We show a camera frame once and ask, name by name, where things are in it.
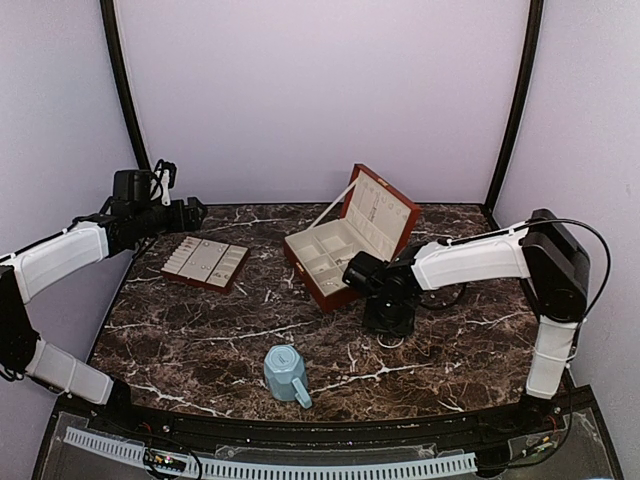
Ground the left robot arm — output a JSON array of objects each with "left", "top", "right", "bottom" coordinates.
[{"left": 1, "top": 161, "right": 207, "bottom": 436}]

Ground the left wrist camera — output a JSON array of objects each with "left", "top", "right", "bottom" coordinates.
[{"left": 150, "top": 159, "right": 177, "bottom": 207}]

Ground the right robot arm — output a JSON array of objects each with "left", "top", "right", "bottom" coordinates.
[{"left": 342, "top": 209, "right": 599, "bottom": 434}]

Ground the light blue mug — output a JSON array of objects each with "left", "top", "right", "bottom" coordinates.
[{"left": 264, "top": 345, "right": 312, "bottom": 409}]

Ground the red wooden jewelry box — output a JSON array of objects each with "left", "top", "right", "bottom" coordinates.
[{"left": 283, "top": 164, "right": 421, "bottom": 313}]

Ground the red jewelry tray insert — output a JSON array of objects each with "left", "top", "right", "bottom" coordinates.
[{"left": 160, "top": 236, "right": 250, "bottom": 294}]

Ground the right black frame post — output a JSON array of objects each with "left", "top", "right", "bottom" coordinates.
[{"left": 483, "top": 0, "right": 544, "bottom": 215}]

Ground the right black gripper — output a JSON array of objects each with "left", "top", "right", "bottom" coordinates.
[{"left": 362, "top": 295, "right": 416, "bottom": 338}]

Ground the white slotted cable duct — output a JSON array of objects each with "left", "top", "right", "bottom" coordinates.
[{"left": 63, "top": 427, "right": 478, "bottom": 479}]

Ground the black front rail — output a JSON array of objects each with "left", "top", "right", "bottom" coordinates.
[{"left": 79, "top": 395, "right": 573, "bottom": 451}]

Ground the black frame post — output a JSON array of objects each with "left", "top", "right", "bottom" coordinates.
[
  {"left": 483, "top": 0, "right": 544, "bottom": 215},
  {"left": 99, "top": 0, "right": 151, "bottom": 170}
]

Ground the left black frame post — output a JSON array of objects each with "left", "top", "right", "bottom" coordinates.
[{"left": 99, "top": 0, "right": 151, "bottom": 170}]

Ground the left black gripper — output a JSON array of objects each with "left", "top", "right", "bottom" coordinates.
[{"left": 133, "top": 197, "right": 208, "bottom": 238}]

